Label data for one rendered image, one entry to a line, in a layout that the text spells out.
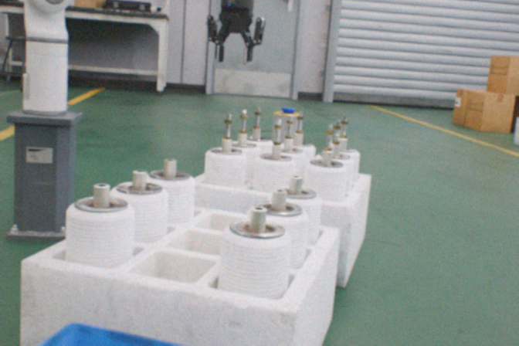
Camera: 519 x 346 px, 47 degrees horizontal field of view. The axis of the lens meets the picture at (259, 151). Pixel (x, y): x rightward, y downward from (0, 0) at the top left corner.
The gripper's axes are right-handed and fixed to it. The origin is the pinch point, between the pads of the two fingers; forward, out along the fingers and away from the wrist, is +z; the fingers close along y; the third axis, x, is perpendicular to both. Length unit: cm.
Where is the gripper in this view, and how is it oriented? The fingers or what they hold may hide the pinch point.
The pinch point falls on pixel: (233, 57)
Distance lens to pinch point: 136.7
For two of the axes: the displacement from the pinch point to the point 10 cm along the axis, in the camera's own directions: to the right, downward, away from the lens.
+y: 9.0, 1.4, -4.1
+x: 4.2, -1.2, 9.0
